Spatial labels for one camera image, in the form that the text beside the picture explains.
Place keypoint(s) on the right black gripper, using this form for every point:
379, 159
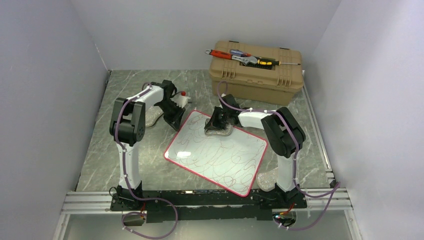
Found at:
213, 122

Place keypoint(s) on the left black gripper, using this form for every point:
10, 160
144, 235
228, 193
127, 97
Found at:
174, 121

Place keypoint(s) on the red framed whiteboard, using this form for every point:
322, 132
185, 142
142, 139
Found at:
230, 162

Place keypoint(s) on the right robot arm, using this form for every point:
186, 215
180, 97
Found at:
283, 133

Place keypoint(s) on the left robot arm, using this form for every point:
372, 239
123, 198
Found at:
128, 126

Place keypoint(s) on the tan plastic toolbox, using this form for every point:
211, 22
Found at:
275, 84

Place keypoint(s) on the blue red screwdriver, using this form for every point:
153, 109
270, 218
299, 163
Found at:
239, 53

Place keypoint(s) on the yellow black screwdriver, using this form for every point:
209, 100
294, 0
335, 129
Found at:
270, 62

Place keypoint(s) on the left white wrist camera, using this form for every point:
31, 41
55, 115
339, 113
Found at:
181, 99

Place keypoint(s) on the red handled adjustable wrench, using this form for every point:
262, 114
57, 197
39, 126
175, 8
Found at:
225, 55

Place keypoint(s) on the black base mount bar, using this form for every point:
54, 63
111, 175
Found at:
185, 205

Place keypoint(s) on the aluminium rail frame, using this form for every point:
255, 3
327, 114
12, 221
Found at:
97, 203

